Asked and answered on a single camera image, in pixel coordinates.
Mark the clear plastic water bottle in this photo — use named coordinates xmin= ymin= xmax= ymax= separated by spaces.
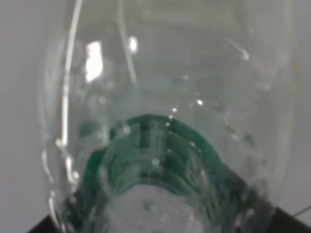
xmin=39 ymin=0 xmax=296 ymax=233

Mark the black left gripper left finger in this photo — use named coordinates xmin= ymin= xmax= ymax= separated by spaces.
xmin=26 ymin=189 xmax=81 ymax=233

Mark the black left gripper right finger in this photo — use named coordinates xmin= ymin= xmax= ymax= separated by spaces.
xmin=225 ymin=167 xmax=311 ymax=233

